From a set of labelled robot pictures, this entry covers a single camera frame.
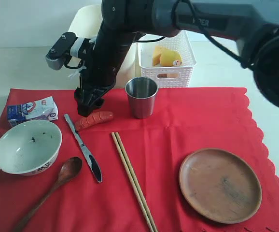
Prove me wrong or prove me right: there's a cream plastic bin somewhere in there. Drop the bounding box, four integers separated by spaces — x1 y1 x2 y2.
68 4 137 88

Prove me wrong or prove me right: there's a brown egg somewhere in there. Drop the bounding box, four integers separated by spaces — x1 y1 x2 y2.
157 73 180 79

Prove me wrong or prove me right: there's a red scalloped table cloth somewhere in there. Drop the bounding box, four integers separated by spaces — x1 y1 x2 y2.
0 87 279 232

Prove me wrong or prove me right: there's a red sausage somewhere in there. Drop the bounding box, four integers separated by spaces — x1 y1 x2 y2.
74 111 114 131

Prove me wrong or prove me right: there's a silver table knife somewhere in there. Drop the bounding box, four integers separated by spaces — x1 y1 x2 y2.
64 114 103 183

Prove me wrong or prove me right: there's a white woven plastic basket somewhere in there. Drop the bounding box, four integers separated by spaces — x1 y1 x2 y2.
138 31 196 87

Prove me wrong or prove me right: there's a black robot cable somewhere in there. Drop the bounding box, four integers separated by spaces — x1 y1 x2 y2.
64 0 279 71

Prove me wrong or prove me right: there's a brown wooden spoon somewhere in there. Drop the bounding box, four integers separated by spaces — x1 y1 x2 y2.
13 157 83 232

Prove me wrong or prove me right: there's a wooden chopstick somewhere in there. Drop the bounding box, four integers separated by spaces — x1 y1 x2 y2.
114 131 159 232
111 132 155 232

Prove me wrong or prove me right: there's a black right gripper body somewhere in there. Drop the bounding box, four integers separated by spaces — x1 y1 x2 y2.
73 36 130 99

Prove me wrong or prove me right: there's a right wooden chopstick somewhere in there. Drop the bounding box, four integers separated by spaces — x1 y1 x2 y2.
114 131 159 232

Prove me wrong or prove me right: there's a left wooden chopstick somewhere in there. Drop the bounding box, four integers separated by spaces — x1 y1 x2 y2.
111 132 155 232

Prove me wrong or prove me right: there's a brown wooden plate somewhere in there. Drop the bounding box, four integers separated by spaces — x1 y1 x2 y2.
179 148 262 224

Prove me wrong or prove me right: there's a yellow cheese wedge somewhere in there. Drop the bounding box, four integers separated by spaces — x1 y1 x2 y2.
152 45 169 66

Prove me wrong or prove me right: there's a blue white milk carton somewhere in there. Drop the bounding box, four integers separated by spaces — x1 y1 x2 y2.
7 96 58 127

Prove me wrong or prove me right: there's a yellow lemon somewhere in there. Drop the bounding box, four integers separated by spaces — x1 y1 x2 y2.
160 50 182 67

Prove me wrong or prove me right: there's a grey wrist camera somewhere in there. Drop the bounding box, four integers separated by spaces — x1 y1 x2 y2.
45 31 92 71

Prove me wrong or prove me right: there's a stainless steel cup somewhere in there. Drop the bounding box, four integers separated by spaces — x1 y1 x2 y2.
125 77 158 119

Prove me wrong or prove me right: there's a white ceramic bowl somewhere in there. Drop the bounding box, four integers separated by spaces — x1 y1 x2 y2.
0 120 62 176

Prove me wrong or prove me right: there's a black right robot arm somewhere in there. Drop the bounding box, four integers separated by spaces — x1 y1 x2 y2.
74 0 279 116

